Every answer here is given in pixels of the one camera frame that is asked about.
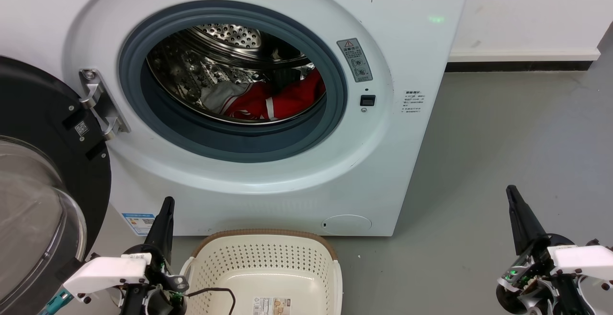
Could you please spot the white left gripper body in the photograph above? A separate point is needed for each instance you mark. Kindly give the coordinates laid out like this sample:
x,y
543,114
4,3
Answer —
x,y
107,273

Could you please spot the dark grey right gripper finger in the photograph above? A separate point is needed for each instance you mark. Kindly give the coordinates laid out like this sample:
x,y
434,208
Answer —
x,y
524,224

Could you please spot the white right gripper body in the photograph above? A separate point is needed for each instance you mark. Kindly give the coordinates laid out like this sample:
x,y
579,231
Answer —
x,y
582,260

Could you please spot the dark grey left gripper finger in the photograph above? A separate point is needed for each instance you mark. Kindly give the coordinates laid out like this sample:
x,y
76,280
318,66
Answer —
x,y
163,231

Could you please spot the red and white garment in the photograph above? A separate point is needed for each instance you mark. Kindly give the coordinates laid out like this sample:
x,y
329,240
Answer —
x,y
292,99

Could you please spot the cream perforated laundry basket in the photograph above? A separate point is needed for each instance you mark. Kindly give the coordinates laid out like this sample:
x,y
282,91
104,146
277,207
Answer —
x,y
268,267

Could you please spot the printed product label sticker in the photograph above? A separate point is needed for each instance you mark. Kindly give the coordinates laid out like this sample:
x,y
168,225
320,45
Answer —
x,y
271,306

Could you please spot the stainless steel washing machine drum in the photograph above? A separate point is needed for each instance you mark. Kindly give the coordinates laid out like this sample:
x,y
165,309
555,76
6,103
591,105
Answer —
x,y
191,71

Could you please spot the black round washer door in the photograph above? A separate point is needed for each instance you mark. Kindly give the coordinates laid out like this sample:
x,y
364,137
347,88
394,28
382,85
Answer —
x,y
33,114

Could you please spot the blue energy label sticker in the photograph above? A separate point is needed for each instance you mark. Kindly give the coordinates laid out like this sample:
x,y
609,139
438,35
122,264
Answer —
x,y
139,223

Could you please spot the teal connector piece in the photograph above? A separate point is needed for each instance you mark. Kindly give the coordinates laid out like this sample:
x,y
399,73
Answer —
x,y
56,302

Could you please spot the grey rubber door gasket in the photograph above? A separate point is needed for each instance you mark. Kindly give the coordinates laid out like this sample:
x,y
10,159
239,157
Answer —
x,y
230,142

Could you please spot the white QR code sticker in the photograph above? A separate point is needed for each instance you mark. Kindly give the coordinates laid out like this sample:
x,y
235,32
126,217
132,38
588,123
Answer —
x,y
82,129

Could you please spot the silver metal door hinge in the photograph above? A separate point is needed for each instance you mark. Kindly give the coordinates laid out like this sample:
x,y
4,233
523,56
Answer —
x,y
102,102

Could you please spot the black baseboard strip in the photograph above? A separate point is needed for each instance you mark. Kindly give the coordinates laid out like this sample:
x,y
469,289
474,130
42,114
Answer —
x,y
517,66

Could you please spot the small printed text label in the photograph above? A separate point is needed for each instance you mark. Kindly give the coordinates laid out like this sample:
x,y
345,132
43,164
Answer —
x,y
412,102

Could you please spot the round white filter cover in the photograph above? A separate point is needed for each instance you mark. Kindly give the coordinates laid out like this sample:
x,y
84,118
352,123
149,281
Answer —
x,y
347,224

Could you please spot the black door latch slot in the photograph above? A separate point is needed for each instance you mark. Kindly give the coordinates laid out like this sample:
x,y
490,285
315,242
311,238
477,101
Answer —
x,y
368,100

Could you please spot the white front-load washing machine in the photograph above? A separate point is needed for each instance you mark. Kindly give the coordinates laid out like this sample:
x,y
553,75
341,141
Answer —
x,y
412,42

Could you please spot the grey warning sticker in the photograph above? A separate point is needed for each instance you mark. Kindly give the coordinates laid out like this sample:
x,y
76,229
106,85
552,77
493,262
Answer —
x,y
355,60

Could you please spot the white wall ledge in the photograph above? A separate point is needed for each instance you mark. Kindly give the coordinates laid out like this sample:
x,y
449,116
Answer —
x,y
522,55

